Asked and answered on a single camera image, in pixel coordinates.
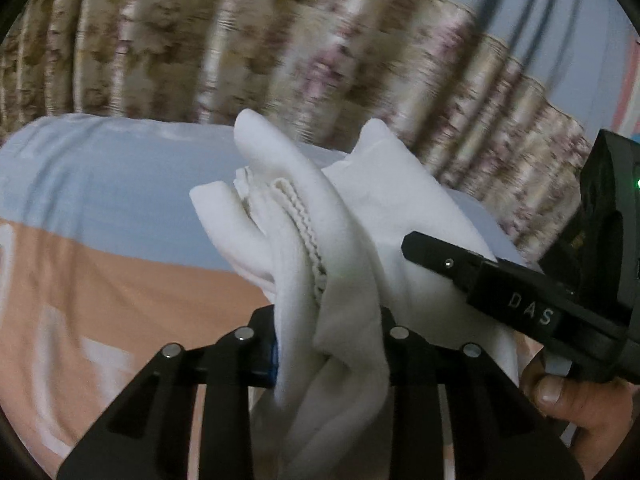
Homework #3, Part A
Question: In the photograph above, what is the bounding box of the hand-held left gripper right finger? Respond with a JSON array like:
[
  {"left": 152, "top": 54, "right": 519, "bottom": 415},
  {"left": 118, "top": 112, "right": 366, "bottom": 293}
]
[{"left": 379, "top": 307, "right": 584, "bottom": 480}]

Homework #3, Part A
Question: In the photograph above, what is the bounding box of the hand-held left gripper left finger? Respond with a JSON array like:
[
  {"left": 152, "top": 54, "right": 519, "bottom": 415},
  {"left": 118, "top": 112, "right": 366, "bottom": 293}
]
[{"left": 56, "top": 305, "right": 282, "bottom": 480}]

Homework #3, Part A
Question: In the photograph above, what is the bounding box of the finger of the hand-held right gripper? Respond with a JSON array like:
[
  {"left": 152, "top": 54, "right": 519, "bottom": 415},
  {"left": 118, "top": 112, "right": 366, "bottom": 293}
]
[{"left": 400, "top": 231, "right": 576, "bottom": 333}]

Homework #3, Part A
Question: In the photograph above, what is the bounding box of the person's right hand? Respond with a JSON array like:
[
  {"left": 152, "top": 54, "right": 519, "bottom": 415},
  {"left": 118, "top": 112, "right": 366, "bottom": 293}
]
[{"left": 519, "top": 346, "right": 637, "bottom": 480}]

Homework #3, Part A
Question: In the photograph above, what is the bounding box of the orange white blue patterned blanket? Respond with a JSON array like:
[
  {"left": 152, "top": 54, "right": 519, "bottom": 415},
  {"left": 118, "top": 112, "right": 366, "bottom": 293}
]
[{"left": 0, "top": 113, "right": 571, "bottom": 480}]

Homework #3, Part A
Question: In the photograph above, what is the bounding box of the floral beige curtain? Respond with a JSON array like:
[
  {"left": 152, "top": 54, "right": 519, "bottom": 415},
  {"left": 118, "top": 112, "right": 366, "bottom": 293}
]
[{"left": 0, "top": 0, "right": 597, "bottom": 267}]

